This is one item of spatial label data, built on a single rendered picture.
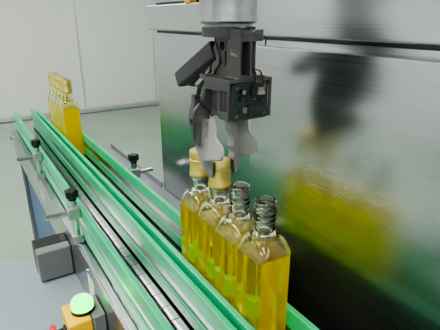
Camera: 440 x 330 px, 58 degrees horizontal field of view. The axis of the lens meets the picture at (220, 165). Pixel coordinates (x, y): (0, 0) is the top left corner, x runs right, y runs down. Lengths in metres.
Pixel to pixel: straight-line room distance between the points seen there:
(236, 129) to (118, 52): 6.02
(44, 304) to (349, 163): 0.75
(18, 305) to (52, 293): 0.07
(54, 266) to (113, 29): 5.66
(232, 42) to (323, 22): 0.15
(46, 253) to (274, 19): 0.75
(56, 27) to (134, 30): 1.15
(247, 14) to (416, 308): 0.42
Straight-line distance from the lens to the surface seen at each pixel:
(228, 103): 0.50
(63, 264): 1.10
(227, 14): 0.52
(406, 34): 0.52
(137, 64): 6.70
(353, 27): 0.57
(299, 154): 0.64
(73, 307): 0.85
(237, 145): 0.60
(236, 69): 0.51
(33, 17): 6.29
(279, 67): 0.66
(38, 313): 1.02
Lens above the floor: 1.36
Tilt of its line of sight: 20 degrees down
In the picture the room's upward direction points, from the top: straight up
